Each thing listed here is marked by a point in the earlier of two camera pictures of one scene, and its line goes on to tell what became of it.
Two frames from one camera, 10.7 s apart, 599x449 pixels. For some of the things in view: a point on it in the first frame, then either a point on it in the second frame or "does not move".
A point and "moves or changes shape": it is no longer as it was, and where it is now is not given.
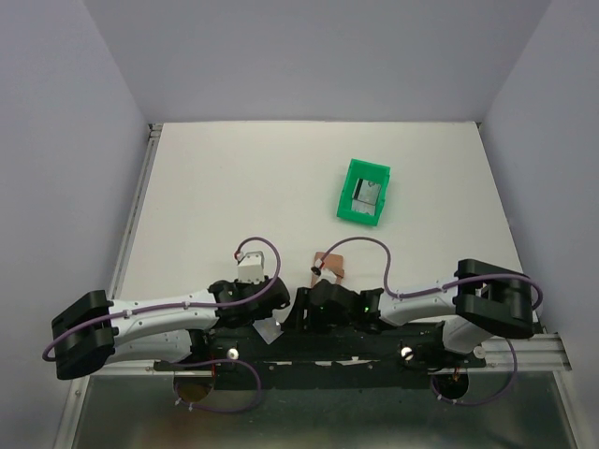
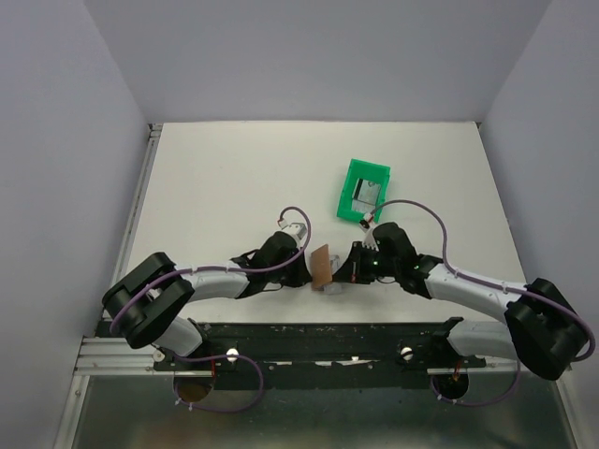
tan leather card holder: (334, 263) moves or changes shape
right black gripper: (295, 316) -> (352, 269)
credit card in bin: (366, 196) does not move
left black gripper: (241, 285) -> (301, 276)
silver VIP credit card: (269, 328) -> (333, 289)
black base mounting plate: (315, 354) does not move
